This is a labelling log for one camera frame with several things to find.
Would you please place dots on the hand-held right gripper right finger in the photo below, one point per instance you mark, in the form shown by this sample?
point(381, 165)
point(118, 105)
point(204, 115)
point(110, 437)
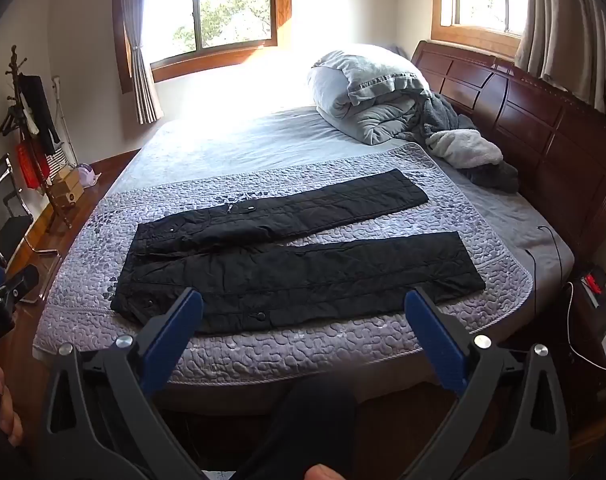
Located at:
point(433, 340)

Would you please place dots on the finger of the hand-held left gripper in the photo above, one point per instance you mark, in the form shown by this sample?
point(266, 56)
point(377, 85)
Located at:
point(23, 280)

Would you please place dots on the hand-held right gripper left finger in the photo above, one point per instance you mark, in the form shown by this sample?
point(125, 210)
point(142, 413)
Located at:
point(175, 332)

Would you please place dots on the black pants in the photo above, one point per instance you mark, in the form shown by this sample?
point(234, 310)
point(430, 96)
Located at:
point(283, 280)

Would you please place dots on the person's left hand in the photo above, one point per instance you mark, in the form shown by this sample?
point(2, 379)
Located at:
point(8, 425)

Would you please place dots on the person's right hand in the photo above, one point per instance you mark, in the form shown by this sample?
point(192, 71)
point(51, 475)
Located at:
point(328, 472)

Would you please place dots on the metal-framed black chair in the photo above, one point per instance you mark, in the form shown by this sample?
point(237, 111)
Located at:
point(8, 232)

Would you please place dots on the brown cardboard box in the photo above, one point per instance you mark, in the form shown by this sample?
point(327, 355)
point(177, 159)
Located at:
point(68, 195)

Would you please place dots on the grey quilted leaf-print bedspread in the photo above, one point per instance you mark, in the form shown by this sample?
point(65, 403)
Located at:
point(333, 350)

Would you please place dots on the red hanging bag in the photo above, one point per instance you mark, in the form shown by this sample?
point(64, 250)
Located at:
point(30, 167)

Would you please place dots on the pale pink round item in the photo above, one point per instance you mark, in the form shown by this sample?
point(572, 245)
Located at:
point(89, 175)

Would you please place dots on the dark wooden nightstand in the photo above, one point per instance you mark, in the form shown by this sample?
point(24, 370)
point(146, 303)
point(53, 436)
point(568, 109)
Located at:
point(583, 340)

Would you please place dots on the person's black-trousered leg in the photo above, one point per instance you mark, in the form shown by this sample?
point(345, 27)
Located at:
point(303, 425)

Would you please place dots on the red-display clock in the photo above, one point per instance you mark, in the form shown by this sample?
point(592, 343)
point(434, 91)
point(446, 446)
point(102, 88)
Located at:
point(593, 284)

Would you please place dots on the hanging black garment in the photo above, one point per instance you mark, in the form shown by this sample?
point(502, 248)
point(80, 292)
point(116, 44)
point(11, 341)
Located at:
point(40, 110)

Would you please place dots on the wooden coat rack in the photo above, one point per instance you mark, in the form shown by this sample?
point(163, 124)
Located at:
point(17, 90)

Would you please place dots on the white fleece garment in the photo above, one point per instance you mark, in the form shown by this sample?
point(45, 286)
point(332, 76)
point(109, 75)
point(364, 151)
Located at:
point(463, 147)

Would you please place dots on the dark grey fleece blanket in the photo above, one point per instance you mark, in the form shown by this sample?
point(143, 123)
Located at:
point(443, 115)

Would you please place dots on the dark wooden headboard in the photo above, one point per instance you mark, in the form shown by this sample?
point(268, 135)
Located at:
point(533, 125)

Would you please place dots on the grey-brown curtain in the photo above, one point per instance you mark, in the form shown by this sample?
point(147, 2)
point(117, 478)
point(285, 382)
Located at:
point(140, 70)
point(573, 35)

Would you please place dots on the folded grey duvet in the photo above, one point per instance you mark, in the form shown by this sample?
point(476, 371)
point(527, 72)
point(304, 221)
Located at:
point(363, 75)

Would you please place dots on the wide wooden-framed window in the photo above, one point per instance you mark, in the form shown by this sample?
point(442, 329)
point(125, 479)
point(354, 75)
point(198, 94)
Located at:
point(233, 0)

